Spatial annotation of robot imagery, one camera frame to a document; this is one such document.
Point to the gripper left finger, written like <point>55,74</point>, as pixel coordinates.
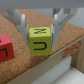
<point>20,22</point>

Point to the yellow block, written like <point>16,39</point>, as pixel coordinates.
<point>40,41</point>

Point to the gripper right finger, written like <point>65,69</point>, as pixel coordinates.
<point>60,22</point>

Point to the pink block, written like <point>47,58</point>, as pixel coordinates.
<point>5,48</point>

